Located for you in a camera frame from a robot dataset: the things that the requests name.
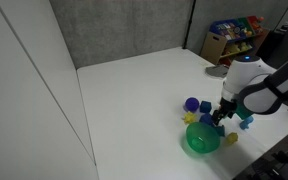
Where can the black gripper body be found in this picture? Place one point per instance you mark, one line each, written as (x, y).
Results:
(227, 107)

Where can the teal green animal toy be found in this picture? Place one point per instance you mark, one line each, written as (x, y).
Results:
(221, 130)

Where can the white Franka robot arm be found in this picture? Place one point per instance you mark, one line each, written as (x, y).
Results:
(250, 76)

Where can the green translucent plastic bowl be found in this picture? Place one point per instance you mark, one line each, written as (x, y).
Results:
(202, 138)

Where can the royal blue cube toy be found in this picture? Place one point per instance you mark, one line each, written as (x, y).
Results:
(205, 119)

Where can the dark blue cube toy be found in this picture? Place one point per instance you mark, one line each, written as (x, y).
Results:
(205, 106)

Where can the yellow duck toy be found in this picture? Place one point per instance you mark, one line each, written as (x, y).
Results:
(232, 138)

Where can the light blue turtle toy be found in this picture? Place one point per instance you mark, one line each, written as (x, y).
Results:
(246, 122)

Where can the yellow spiky star toy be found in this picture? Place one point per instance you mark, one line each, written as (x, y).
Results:
(189, 117)

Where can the purple ball toy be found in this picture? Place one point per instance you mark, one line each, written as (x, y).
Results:
(192, 104)

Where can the grey metal mounting plate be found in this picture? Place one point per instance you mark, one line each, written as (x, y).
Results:
(217, 71)

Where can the wooden toy shelf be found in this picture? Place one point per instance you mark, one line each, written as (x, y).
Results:
(214, 46)

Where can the black cart surface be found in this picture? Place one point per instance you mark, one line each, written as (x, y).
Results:
(277, 160)

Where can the blue storage bin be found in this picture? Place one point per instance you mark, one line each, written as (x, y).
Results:
(224, 29)

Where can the red storage bin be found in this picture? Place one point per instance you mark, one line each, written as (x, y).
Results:
(253, 20)

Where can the black tripod pole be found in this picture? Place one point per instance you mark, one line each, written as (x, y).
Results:
(189, 25)

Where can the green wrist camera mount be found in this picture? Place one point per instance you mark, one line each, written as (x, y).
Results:
(243, 111)

